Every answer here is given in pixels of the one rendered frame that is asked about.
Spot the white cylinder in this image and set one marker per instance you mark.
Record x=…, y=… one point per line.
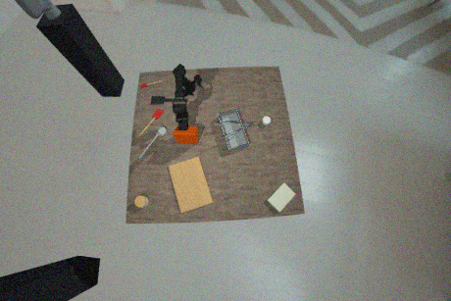
x=266, y=120

